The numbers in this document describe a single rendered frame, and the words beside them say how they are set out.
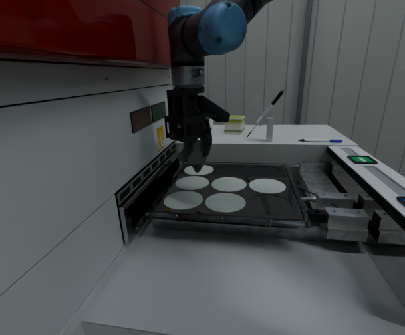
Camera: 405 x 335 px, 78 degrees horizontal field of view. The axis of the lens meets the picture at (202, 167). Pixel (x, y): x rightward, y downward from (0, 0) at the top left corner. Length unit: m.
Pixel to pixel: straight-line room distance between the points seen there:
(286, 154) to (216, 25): 0.58
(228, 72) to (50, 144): 2.40
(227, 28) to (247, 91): 2.19
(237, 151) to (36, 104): 0.67
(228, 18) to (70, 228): 0.42
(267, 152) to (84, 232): 0.65
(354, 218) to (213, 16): 0.48
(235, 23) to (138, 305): 0.51
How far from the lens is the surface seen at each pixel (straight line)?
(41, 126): 0.39
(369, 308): 0.56
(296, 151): 0.92
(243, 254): 0.59
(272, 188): 0.71
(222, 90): 2.72
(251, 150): 0.90
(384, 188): 0.65
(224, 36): 0.46
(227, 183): 0.73
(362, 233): 0.64
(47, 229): 0.41
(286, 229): 0.64
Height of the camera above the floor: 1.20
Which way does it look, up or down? 20 degrees down
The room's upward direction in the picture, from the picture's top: 2 degrees counter-clockwise
